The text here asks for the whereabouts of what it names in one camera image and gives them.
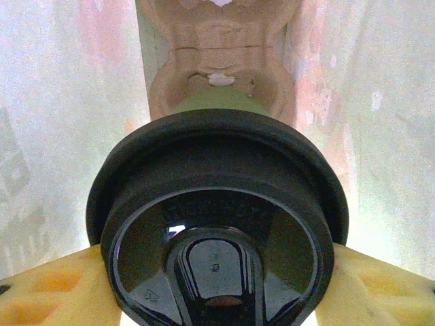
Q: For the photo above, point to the pulp cup carrier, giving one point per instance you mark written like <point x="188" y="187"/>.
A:
<point x="221" y="37"/>

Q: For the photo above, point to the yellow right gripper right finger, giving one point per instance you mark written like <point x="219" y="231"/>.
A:
<point x="384" y="292"/>

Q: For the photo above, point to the white floral paper bag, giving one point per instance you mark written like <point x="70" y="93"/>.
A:
<point x="68" y="102"/>

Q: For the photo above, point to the green paper coffee cup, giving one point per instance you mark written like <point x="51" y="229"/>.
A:
<point x="217" y="100"/>

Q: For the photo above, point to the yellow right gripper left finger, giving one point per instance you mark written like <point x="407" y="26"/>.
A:
<point x="51" y="292"/>

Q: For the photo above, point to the black plastic cup lid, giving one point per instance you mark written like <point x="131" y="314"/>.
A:
<point x="217" y="163"/>

